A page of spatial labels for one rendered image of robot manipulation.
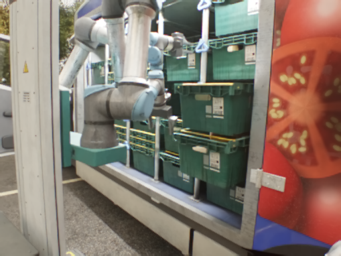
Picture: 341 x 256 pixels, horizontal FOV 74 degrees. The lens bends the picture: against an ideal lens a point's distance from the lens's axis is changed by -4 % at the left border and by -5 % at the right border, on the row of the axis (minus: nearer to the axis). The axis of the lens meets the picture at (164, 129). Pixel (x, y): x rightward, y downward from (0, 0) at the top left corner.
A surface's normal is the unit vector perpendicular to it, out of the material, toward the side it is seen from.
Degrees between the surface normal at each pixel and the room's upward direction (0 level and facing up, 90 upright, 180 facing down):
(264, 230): 90
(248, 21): 98
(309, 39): 90
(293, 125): 90
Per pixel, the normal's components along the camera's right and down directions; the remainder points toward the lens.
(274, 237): -0.76, 0.07
